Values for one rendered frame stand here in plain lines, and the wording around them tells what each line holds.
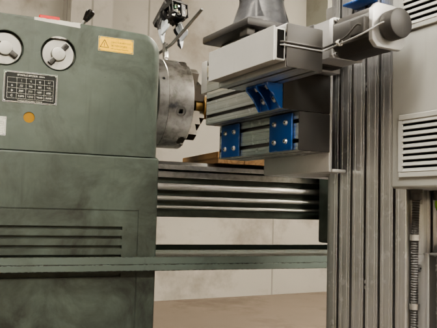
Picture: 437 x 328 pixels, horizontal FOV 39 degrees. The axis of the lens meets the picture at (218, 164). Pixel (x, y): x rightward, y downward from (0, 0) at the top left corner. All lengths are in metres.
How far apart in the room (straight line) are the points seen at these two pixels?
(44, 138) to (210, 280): 3.32
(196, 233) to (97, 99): 3.12
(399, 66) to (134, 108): 0.89
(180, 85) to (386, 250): 1.00
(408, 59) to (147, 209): 0.95
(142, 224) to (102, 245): 0.14
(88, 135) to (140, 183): 0.21
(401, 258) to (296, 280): 4.14
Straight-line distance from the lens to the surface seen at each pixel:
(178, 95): 2.09
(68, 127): 1.88
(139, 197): 1.91
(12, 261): 1.82
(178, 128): 2.11
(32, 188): 1.85
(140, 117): 1.93
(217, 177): 2.12
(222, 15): 5.25
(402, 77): 1.33
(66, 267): 1.84
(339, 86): 1.55
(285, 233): 5.38
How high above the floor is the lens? 0.71
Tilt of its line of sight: 4 degrees up
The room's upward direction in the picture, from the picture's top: 1 degrees clockwise
